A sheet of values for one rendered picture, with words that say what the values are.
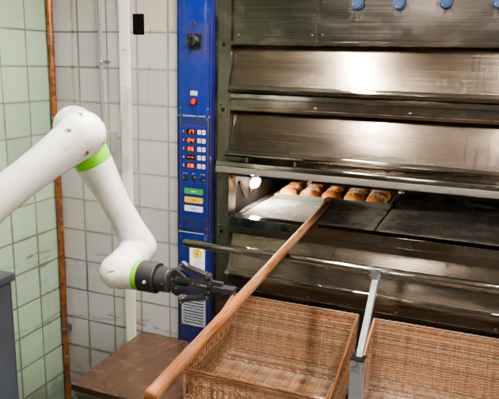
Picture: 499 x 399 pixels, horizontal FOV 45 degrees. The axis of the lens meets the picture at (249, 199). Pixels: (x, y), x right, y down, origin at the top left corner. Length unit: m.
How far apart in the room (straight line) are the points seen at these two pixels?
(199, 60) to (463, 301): 1.39
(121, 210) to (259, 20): 1.00
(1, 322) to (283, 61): 1.38
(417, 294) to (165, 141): 1.22
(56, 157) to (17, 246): 1.29
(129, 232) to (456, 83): 1.23
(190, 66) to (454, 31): 1.02
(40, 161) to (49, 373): 1.79
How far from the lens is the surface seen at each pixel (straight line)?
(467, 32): 2.29
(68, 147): 1.62
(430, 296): 2.41
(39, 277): 3.02
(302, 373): 2.56
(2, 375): 2.00
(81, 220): 2.97
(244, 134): 2.47
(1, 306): 1.92
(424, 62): 2.29
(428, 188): 2.17
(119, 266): 1.81
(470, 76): 2.27
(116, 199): 1.85
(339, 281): 2.46
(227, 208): 2.55
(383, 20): 2.32
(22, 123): 2.82
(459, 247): 2.36
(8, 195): 1.63
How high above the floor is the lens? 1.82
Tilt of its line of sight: 13 degrees down
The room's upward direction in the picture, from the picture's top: 1 degrees clockwise
